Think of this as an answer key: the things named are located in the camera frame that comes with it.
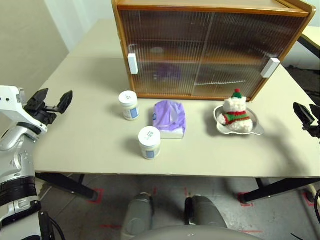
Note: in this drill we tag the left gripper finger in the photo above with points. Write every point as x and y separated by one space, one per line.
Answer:
65 101
38 98

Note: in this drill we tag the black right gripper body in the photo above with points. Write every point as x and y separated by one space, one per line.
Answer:
314 128

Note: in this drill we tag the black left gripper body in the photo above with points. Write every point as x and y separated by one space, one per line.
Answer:
47 115

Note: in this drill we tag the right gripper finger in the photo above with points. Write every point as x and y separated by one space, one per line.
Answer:
304 112
316 111

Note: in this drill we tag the white jar with blue label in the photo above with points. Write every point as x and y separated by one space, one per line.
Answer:
150 142
128 107

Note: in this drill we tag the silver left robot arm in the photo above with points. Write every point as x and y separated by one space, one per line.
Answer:
15 162

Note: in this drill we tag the wooden cabinet with shelf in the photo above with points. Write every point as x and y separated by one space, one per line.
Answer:
200 3

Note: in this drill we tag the white plush snowman toy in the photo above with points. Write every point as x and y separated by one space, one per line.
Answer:
236 112

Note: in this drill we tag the black table leg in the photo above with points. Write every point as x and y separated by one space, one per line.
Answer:
65 183
280 190

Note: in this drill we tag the beige side table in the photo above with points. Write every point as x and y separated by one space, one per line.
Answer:
312 33

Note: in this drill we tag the purple tissue pack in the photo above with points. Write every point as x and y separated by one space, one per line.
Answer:
170 117

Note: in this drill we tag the grey left robot leg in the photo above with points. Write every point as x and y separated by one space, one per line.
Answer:
137 215

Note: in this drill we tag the grey robot leg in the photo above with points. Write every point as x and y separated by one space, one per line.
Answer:
137 215
205 212

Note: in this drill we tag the grey right robot leg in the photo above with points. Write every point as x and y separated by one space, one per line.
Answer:
205 212

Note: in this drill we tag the grey robot torso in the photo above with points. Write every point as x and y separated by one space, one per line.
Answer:
190 233

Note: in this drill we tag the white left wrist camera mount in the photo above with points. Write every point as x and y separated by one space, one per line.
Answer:
15 110

